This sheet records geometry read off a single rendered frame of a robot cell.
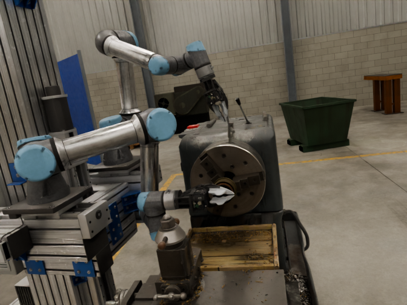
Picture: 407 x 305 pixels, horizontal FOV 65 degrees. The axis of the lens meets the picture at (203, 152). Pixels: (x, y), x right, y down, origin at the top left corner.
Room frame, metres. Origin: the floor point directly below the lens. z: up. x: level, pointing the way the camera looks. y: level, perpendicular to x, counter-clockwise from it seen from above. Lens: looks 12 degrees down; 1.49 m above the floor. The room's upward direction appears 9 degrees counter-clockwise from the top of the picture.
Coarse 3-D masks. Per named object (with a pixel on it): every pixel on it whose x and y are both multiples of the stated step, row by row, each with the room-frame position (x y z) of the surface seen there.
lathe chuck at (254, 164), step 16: (224, 144) 1.29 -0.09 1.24; (240, 144) 1.32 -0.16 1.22; (224, 160) 1.28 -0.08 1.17; (240, 160) 1.26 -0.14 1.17; (256, 160) 1.25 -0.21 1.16; (192, 176) 1.31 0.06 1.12; (208, 176) 1.29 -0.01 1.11; (240, 192) 1.26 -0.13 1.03; (256, 192) 1.25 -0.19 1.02; (208, 208) 1.30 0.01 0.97; (224, 208) 1.28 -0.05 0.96; (240, 208) 1.27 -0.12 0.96
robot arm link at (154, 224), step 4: (164, 212) 1.16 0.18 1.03; (148, 216) 1.14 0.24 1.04; (156, 216) 1.14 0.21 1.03; (160, 216) 1.14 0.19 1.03; (144, 220) 1.22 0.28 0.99; (148, 220) 1.15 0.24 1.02; (152, 220) 1.14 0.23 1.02; (156, 220) 1.13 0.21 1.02; (148, 224) 1.15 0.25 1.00; (152, 224) 1.14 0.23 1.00; (156, 224) 1.13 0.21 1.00; (148, 228) 1.16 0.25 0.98; (152, 228) 1.14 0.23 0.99; (156, 228) 1.13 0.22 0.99; (152, 232) 1.14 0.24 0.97; (156, 232) 1.13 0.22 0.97; (152, 236) 1.14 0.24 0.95
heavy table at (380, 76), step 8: (376, 80) 9.04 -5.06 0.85; (384, 80) 8.37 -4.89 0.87; (392, 80) 8.33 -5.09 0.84; (376, 88) 9.04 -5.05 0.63; (384, 88) 8.38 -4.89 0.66; (392, 88) 8.34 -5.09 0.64; (376, 96) 9.04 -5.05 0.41; (384, 96) 8.40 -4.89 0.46; (392, 96) 8.35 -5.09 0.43; (376, 104) 9.04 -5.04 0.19; (384, 104) 9.00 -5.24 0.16; (392, 104) 8.29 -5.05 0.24; (392, 112) 8.38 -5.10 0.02; (400, 112) 8.21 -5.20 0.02
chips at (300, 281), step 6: (288, 270) 1.32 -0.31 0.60; (294, 270) 1.33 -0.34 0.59; (288, 276) 1.30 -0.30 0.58; (294, 276) 1.33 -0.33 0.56; (300, 276) 1.33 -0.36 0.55; (300, 282) 1.29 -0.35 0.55; (306, 282) 1.30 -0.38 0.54; (300, 288) 1.25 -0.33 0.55; (306, 288) 1.25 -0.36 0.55; (300, 294) 1.16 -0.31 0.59; (306, 294) 1.20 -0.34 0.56; (306, 300) 1.14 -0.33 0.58
